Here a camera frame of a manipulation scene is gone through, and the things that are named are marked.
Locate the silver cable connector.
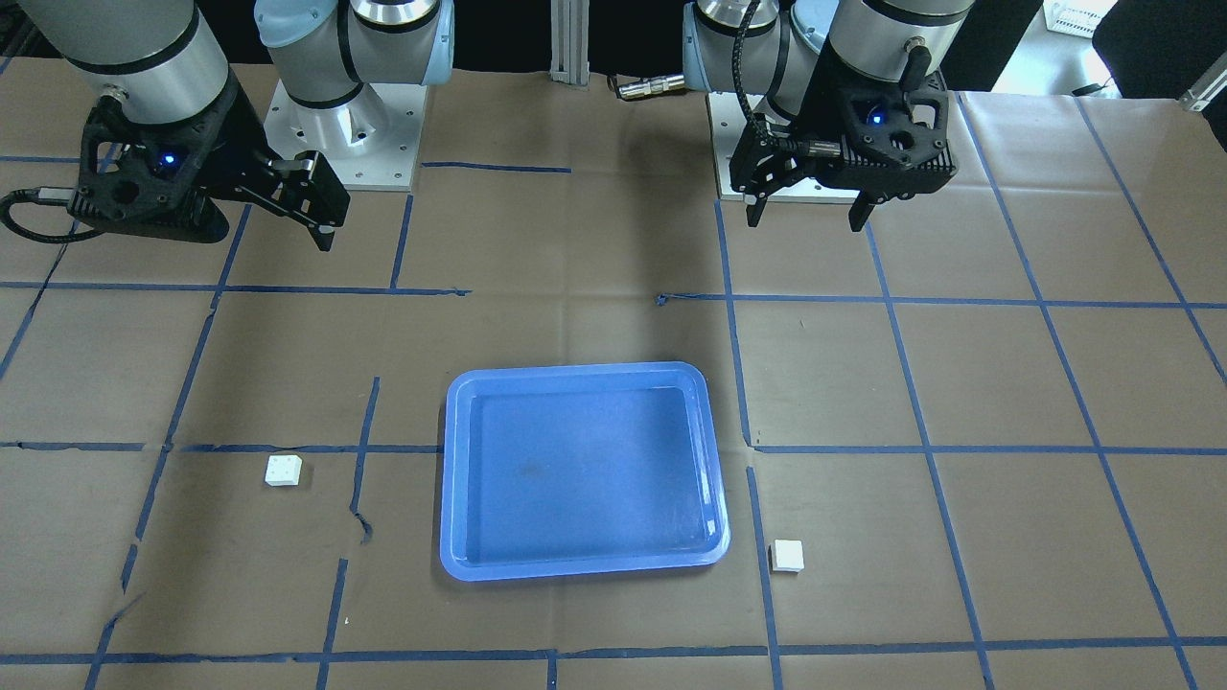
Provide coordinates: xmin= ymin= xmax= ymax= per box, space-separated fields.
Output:
xmin=610 ymin=74 xmax=687 ymax=104

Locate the aluminium frame post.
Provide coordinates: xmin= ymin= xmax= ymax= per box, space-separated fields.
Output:
xmin=548 ymin=0 xmax=590 ymax=90

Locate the white block with holes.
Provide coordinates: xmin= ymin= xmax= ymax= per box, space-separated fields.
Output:
xmin=264 ymin=453 xmax=304 ymax=487

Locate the blue plastic tray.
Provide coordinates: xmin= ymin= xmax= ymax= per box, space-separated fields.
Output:
xmin=439 ymin=361 xmax=731 ymax=584

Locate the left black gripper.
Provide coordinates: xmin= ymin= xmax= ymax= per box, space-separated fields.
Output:
xmin=729 ymin=65 xmax=960 ymax=233

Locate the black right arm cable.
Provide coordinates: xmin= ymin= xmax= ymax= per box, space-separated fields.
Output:
xmin=0 ymin=188 xmax=106 ymax=246

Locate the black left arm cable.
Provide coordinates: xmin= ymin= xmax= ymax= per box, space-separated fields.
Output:
xmin=733 ymin=0 xmax=825 ymax=160

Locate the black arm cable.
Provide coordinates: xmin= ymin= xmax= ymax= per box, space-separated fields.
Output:
xmin=733 ymin=0 xmax=825 ymax=160
xmin=0 ymin=188 xmax=106 ymax=246

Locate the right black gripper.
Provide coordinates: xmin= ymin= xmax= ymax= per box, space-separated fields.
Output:
xmin=69 ymin=75 xmax=350 ymax=252

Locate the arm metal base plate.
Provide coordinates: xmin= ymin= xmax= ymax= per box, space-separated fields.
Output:
xmin=706 ymin=93 xmax=874 ymax=205
xmin=264 ymin=82 xmax=429 ymax=193

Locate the plain white block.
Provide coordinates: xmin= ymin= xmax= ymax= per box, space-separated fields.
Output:
xmin=771 ymin=539 xmax=805 ymax=575

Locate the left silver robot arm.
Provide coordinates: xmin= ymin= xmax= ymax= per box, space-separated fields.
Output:
xmin=683 ymin=1 xmax=973 ymax=232

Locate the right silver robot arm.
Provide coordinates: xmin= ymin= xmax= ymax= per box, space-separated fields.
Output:
xmin=2 ymin=1 xmax=455 ymax=252

